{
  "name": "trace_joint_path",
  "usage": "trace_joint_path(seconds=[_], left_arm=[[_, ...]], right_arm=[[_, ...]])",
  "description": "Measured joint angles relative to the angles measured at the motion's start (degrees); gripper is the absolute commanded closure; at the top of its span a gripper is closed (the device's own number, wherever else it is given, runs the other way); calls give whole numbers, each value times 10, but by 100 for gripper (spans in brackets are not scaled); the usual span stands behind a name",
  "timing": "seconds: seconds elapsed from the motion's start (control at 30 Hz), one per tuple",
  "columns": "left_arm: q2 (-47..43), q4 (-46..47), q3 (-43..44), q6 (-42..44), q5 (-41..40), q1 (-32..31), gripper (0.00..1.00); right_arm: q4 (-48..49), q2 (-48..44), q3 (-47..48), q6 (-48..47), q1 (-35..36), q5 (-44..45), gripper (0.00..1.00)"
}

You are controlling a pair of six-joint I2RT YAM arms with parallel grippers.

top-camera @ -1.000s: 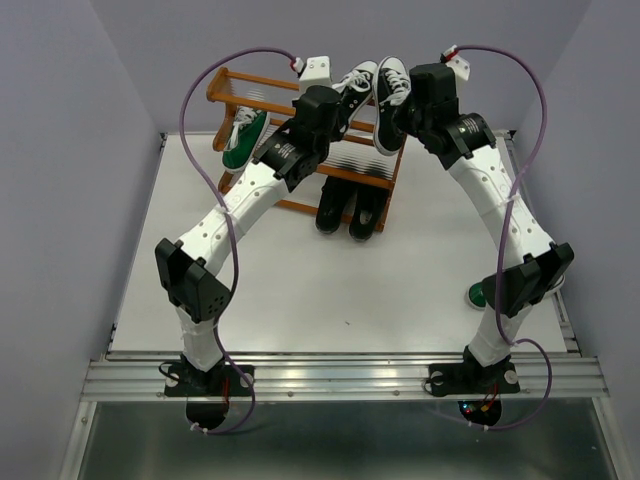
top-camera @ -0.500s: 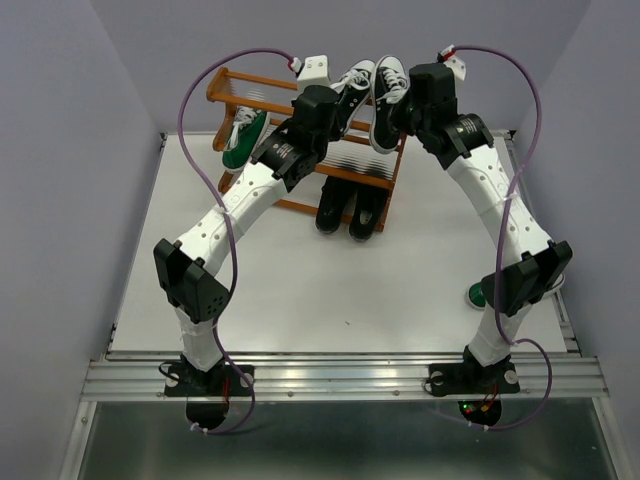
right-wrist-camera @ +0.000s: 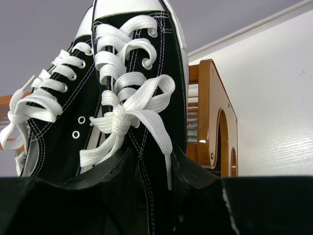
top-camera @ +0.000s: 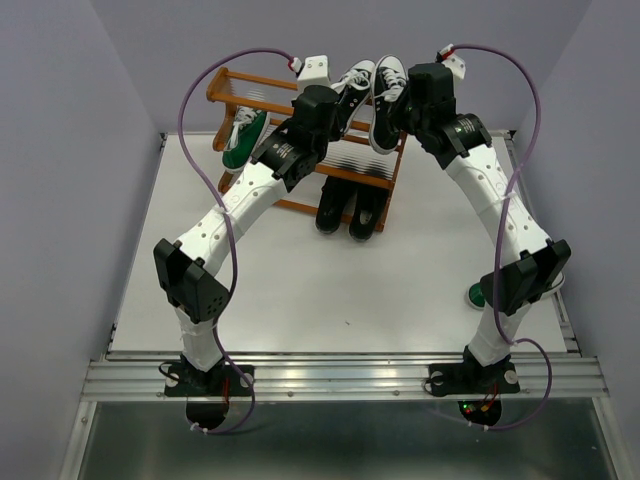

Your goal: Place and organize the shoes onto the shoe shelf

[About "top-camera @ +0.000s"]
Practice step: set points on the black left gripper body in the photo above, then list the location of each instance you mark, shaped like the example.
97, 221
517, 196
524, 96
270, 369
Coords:
328, 135

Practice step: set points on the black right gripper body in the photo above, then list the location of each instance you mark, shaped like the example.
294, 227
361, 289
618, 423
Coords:
411, 117

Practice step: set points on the black sneaker white laces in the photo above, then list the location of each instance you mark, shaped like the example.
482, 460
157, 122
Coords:
354, 89

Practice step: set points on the green sneaker white laces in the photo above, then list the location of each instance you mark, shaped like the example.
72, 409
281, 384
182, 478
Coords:
248, 127

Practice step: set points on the all black sneaker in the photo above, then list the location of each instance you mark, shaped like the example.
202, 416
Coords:
369, 207
336, 193

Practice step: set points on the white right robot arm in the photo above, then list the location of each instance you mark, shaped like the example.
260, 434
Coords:
527, 261

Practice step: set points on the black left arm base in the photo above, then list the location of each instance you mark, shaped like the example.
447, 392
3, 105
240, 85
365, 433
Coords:
183, 380

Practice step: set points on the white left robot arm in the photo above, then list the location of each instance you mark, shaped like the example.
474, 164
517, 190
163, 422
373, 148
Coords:
187, 267

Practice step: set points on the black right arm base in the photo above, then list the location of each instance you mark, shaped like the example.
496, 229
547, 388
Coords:
469, 377

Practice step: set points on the orange wooden shoe shelf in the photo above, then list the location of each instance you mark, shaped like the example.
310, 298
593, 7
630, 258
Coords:
351, 158

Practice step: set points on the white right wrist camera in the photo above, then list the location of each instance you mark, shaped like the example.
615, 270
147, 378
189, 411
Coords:
453, 62

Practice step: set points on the aluminium mounting rail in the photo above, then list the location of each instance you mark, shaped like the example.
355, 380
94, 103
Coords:
327, 377

